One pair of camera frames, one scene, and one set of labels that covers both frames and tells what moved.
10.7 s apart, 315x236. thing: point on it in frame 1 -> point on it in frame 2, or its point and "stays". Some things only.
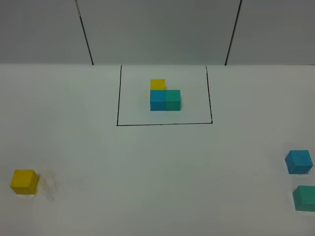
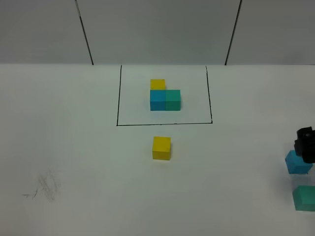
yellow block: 24,181 -> 161,148
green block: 304,198 stays
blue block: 299,162 stays
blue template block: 157,100 stays
